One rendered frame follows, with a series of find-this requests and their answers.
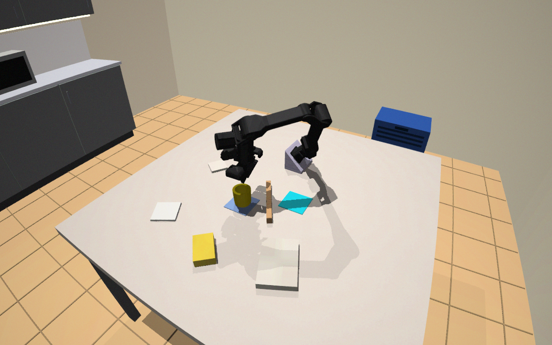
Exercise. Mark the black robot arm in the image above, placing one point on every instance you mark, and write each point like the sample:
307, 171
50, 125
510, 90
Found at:
255, 126

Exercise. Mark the yellow cup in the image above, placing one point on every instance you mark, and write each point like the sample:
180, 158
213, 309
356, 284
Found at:
242, 195

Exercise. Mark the tan wooden bar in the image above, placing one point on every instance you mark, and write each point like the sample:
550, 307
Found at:
268, 202

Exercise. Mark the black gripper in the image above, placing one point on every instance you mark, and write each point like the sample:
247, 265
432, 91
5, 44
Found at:
246, 163

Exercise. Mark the yellow rectangular block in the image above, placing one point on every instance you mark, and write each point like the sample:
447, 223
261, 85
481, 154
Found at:
204, 252

